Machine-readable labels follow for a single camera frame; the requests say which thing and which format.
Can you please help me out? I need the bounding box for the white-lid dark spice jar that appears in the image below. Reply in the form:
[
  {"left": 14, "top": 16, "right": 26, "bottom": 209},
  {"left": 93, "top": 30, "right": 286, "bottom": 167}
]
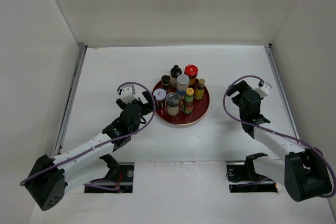
[{"left": 153, "top": 88, "right": 166, "bottom": 109}]

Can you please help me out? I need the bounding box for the black-cap pepper shaker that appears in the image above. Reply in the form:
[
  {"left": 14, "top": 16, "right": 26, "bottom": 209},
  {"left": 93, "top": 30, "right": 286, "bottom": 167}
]
[{"left": 161, "top": 75, "right": 171, "bottom": 94}]

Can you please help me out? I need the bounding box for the grey-top white salt grinder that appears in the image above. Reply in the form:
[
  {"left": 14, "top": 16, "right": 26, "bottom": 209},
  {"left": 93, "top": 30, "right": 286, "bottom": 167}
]
[{"left": 166, "top": 92, "right": 180, "bottom": 116}]

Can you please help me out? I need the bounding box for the black-top white salt grinder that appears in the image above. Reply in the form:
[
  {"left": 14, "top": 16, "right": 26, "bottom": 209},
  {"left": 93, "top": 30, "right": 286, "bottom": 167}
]
[{"left": 170, "top": 65, "right": 182, "bottom": 88}]

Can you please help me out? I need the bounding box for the silver-lid blue-label jar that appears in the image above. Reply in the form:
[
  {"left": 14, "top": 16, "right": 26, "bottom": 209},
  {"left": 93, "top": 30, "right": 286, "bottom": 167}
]
[{"left": 176, "top": 74, "right": 190, "bottom": 98}]

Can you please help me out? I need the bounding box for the green-label red sauce bottle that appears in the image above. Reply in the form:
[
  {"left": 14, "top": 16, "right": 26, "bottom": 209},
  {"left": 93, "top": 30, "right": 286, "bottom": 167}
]
[{"left": 182, "top": 88, "right": 194, "bottom": 114}]

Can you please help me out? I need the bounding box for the small yellow-label oil bottle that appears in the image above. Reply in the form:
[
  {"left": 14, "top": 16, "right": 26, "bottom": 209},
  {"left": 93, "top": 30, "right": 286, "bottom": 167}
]
[{"left": 194, "top": 79, "right": 205, "bottom": 101}]

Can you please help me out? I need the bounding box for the red-lid chili sauce jar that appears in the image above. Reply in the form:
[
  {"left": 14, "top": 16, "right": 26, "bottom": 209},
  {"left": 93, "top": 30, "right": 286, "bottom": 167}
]
[{"left": 184, "top": 65, "right": 198, "bottom": 87}]

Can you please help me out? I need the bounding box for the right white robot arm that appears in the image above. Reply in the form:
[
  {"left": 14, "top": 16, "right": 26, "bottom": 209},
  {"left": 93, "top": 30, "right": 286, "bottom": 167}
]
[{"left": 224, "top": 77, "right": 335, "bottom": 202}]

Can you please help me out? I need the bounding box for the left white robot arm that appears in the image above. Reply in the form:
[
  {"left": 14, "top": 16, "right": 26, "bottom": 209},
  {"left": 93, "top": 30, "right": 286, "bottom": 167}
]
[{"left": 21, "top": 88, "right": 155, "bottom": 211}]

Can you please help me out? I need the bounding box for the red round lacquer tray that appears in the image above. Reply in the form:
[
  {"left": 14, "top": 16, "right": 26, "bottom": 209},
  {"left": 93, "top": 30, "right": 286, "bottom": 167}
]
[{"left": 156, "top": 86, "right": 210, "bottom": 125}]

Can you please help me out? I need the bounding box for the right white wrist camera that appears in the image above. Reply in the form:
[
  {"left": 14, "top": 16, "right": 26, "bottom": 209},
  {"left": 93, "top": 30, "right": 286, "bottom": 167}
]
[{"left": 253, "top": 81, "right": 272, "bottom": 99}]

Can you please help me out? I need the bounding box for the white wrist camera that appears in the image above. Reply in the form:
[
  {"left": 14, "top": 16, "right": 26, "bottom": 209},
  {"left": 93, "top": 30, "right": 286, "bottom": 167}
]
[
  {"left": 117, "top": 84, "right": 137, "bottom": 104},
  {"left": 253, "top": 81, "right": 272, "bottom": 99}
]

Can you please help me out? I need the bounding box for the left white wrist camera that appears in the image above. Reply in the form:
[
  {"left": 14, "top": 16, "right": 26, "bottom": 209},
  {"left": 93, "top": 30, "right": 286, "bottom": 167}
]
[{"left": 117, "top": 84, "right": 137, "bottom": 104}]

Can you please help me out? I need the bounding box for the right aluminium table rail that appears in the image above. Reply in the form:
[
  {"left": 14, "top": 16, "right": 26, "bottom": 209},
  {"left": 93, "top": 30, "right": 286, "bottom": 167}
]
[{"left": 264, "top": 44, "right": 299, "bottom": 138}]

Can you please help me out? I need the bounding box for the aluminium table rail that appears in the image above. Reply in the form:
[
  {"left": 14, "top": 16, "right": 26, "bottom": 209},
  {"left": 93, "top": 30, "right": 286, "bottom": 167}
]
[
  {"left": 264, "top": 44, "right": 299, "bottom": 138},
  {"left": 51, "top": 42, "right": 88, "bottom": 156}
]

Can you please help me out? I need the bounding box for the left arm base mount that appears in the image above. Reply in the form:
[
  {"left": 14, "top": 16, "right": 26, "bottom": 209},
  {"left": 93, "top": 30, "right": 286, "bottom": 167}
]
[{"left": 84, "top": 155, "right": 135, "bottom": 194}]

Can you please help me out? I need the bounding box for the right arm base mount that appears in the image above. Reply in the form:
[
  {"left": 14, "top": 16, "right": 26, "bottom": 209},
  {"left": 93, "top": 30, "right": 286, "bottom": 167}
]
[{"left": 226, "top": 153, "right": 278, "bottom": 193}]

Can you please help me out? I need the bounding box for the left aluminium table rail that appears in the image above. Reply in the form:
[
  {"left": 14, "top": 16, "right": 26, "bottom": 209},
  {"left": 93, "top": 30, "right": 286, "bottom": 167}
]
[{"left": 51, "top": 42, "right": 88, "bottom": 156}]

